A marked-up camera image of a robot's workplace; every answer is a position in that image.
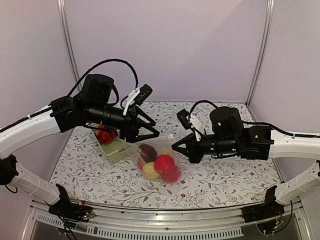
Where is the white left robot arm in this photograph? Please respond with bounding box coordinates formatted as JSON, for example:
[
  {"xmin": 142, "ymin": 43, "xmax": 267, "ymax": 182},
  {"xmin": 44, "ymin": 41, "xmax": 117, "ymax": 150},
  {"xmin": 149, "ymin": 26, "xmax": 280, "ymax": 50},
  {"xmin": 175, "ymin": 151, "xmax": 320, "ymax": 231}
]
[{"xmin": 0, "ymin": 74, "xmax": 160, "ymax": 217}]

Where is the aluminium corner post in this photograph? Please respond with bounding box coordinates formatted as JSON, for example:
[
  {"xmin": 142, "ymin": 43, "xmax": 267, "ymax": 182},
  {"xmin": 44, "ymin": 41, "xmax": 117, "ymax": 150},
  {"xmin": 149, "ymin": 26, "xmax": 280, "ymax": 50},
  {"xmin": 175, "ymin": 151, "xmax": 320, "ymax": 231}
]
[
  {"xmin": 245, "ymin": 0, "xmax": 275, "ymax": 108},
  {"xmin": 57, "ymin": 0, "xmax": 79, "ymax": 83}
]

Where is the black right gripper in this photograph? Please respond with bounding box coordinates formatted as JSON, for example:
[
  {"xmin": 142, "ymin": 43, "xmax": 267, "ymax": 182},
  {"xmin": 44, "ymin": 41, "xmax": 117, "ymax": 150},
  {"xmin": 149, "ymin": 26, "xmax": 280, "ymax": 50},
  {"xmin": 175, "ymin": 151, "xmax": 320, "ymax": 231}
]
[{"xmin": 170, "ymin": 133, "xmax": 239, "ymax": 165}]

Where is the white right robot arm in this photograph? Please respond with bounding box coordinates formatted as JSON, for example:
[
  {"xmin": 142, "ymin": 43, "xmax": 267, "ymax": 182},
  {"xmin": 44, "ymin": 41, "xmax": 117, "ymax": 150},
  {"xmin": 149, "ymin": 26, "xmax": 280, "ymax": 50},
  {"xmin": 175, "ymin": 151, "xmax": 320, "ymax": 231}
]
[{"xmin": 171, "ymin": 106, "xmax": 320, "ymax": 218}]

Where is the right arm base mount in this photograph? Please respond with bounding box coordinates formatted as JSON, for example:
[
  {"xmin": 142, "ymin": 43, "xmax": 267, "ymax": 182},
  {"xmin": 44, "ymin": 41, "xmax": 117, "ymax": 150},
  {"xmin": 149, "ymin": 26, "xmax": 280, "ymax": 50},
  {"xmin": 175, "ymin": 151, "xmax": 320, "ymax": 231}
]
[{"xmin": 241, "ymin": 186, "xmax": 285, "ymax": 223}]

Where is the left aluminium corner post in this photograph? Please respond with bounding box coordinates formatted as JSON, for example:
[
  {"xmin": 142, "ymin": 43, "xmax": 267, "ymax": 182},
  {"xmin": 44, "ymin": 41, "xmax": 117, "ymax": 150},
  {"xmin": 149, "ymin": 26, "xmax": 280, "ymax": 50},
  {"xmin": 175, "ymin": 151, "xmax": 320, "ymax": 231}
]
[{"xmin": 57, "ymin": 0, "xmax": 79, "ymax": 83}]

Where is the dark purple fruit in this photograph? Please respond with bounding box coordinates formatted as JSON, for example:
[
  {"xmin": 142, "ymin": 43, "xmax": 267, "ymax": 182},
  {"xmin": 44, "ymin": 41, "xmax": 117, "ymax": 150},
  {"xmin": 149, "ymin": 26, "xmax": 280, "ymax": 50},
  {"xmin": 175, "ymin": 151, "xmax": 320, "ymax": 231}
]
[{"xmin": 137, "ymin": 144, "xmax": 158, "ymax": 163}]

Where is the red apple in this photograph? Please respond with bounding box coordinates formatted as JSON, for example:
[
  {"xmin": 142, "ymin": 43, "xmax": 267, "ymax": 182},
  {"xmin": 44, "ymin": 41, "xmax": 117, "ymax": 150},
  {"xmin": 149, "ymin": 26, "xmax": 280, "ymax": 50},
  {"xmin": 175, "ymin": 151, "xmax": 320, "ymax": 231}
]
[{"xmin": 137, "ymin": 159, "xmax": 146, "ymax": 172}]

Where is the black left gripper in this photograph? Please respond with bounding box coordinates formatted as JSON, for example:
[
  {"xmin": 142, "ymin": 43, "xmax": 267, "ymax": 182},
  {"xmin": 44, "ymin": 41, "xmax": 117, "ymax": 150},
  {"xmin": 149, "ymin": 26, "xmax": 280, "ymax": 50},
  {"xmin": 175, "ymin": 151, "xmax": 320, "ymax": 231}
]
[{"xmin": 86, "ymin": 101, "xmax": 161, "ymax": 144}]

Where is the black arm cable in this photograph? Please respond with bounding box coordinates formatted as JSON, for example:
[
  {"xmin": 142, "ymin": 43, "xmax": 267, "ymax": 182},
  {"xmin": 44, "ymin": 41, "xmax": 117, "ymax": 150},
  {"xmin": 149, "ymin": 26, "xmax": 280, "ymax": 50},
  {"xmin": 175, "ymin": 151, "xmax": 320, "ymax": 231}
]
[
  {"xmin": 66, "ymin": 58, "xmax": 140, "ymax": 98},
  {"xmin": 188, "ymin": 99, "xmax": 220, "ymax": 118}
]

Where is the red strawberry bunch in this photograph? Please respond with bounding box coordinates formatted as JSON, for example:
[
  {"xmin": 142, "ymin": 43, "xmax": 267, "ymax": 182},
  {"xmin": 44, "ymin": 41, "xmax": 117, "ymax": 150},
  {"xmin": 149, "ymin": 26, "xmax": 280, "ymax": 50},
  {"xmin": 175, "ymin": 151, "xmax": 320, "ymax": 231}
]
[{"xmin": 94, "ymin": 125, "xmax": 118, "ymax": 145}]

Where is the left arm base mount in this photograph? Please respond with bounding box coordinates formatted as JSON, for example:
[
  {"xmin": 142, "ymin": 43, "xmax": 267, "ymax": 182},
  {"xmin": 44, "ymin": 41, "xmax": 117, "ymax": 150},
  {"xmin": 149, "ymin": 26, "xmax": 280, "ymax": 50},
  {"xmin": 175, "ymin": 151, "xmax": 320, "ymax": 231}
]
[{"xmin": 48, "ymin": 184, "xmax": 95, "ymax": 222}]

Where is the beige perforated plastic basket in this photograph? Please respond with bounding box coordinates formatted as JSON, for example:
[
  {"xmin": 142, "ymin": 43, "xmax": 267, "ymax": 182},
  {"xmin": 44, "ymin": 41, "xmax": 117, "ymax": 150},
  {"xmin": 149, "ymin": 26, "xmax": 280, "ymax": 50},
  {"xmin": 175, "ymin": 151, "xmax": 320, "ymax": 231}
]
[{"xmin": 88, "ymin": 123, "xmax": 129, "ymax": 164}]

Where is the aluminium front rail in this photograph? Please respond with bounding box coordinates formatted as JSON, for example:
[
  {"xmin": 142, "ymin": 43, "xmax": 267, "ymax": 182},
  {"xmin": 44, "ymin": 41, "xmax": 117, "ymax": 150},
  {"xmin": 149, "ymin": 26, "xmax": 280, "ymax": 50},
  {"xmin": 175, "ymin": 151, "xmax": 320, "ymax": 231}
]
[{"xmin": 21, "ymin": 198, "xmax": 315, "ymax": 240}]

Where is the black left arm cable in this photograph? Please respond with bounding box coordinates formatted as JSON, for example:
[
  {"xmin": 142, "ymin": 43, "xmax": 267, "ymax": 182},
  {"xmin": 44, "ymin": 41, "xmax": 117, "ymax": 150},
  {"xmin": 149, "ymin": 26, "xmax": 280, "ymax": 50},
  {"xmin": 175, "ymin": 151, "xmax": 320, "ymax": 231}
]
[{"xmin": 66, "ymin": 58, "xmax": 140, "ymax": 98}]

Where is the floral patterned table mat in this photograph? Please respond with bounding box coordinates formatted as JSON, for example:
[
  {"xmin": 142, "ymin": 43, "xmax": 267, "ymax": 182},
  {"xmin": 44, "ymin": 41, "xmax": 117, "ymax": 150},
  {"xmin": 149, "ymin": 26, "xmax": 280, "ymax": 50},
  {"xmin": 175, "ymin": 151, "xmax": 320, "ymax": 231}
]
[{"xmin": 50, "ymin": 102, "xmax": 281, "ymax": 210}]

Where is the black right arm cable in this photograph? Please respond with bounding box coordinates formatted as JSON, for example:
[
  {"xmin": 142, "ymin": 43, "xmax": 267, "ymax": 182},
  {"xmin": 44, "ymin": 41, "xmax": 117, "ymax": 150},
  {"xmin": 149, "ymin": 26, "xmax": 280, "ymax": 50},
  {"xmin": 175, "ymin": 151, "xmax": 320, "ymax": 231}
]
[{"xmin": 188, "ymin": 99, "xmax": 220, "ymax": 118}]

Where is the red pomegranate front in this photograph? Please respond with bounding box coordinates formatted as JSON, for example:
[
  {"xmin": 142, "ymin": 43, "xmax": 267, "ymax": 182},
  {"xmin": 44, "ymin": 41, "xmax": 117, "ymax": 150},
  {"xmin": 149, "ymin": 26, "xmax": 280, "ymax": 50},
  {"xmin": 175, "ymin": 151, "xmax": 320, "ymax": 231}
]
[{"xmin": 154, "ymin": 154, "xmax": 175, "ymax": 173}]

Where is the yellow lemon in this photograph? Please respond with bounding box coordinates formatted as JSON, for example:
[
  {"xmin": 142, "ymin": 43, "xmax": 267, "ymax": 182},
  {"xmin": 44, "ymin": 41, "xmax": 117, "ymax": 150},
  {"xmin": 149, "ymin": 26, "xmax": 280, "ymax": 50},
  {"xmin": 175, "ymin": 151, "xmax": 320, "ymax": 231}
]
[{"xmin": 142, "ymin": 162, "xmax": 160, "ymax": 180}]

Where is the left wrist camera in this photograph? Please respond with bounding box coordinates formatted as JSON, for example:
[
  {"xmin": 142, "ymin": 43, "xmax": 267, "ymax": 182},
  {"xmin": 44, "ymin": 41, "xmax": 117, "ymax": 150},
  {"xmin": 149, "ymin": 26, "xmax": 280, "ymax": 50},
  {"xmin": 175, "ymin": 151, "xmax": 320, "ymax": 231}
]
[{"xmin": 122, "ymin": 84, "xmax": 153, "ymax": 116}]

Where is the right aluminium corner post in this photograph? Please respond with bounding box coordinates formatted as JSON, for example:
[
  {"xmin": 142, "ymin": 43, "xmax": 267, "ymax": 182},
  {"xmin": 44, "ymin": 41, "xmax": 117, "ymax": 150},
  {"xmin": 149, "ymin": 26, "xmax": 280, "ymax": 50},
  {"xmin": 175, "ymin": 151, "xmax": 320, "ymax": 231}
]
[{"xmin": 245, "ymin": 0, "xmax": 275, "ymax": 108}]

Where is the clear dotted zip top bag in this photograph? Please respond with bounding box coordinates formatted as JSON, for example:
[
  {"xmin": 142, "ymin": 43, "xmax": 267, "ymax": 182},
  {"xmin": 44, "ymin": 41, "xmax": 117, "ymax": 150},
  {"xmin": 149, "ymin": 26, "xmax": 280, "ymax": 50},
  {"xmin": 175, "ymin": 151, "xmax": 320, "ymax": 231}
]
[{"xmin": 125, "ymin": 134, "xmax": 184, "ymax": 184}]

